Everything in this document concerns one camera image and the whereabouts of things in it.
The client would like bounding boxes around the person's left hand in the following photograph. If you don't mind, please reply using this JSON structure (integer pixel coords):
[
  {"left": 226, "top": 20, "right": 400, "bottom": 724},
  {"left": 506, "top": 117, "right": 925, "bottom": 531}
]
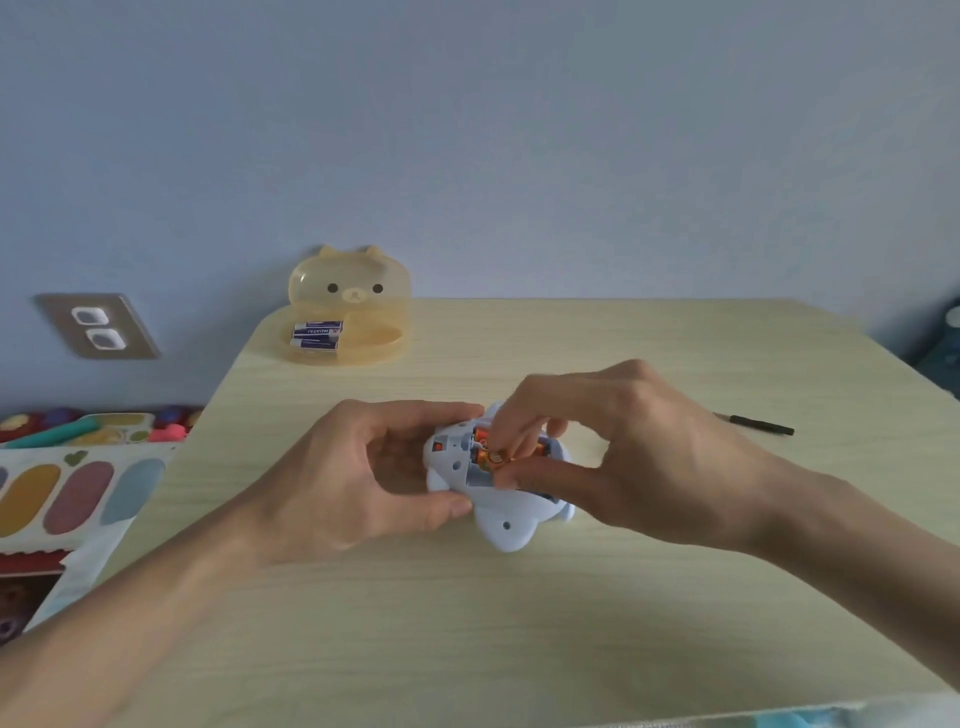
[{"left": 239, "top": 398, "right": 487, "bottom": 568}]

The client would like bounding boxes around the person's right hand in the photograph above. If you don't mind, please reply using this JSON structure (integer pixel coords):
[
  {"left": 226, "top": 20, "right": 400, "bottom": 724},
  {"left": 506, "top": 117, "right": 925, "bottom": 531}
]
[{"left": 491, "top": 358, "right": 796, "bottom": 556}]

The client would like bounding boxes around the small black screwdriver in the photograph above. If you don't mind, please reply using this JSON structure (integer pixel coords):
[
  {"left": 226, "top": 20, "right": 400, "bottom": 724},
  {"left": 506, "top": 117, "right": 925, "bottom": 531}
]
[{"left": 711, "top": 411, "right": 796, "bottom": 438}]

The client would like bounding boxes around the light blue airplane toy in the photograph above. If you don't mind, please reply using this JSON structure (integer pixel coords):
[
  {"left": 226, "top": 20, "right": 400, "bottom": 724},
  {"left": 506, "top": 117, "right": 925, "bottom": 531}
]
[{"left": 421, "top": 401, "right": 578, "bottom": 555}]

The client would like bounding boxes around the person's left forearm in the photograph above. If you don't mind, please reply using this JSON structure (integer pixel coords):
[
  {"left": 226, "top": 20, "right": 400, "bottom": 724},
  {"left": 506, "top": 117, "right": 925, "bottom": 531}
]
[{"left": 0, "top": 509, "right": 264, "bottom": 728}]

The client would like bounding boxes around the person's right forearm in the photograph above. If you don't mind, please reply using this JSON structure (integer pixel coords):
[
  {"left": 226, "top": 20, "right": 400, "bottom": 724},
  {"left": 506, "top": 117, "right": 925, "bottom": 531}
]
[{"left": 746, "top": 453, "right": 960, "bottom": 695}]

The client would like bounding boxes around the orange bear-shaped plastic box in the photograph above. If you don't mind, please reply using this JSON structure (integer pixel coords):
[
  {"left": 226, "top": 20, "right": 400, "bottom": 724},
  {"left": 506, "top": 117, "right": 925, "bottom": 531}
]
[{"left": 286, "top": 244, "right": 413, "bottom": 368}]

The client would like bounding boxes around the white board with coloured ovals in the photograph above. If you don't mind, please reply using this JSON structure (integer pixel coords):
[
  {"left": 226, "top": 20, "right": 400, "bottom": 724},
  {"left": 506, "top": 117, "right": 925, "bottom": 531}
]
[{"left": 0, "top": 443, "right": 182, "bottom": 559}]

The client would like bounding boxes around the white light-blue paper bag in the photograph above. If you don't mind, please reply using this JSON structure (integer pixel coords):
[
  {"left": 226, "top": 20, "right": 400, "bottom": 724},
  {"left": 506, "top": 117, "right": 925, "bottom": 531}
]
[{"left": 25, "top": 521, "right": 137, "bottom": 636}]

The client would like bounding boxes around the teal plastic stick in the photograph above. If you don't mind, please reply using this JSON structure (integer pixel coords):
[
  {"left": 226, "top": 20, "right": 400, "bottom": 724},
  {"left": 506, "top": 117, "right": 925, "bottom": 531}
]
[{"left": 8, "top": 416, "right": 103, "bottom": 451}]

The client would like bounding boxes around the beige wall socket plate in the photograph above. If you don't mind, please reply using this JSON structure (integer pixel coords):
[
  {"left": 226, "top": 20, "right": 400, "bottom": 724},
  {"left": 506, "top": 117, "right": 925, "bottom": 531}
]
[{"left": 34, "top": 293, "right": 162, "bottom": 361}]

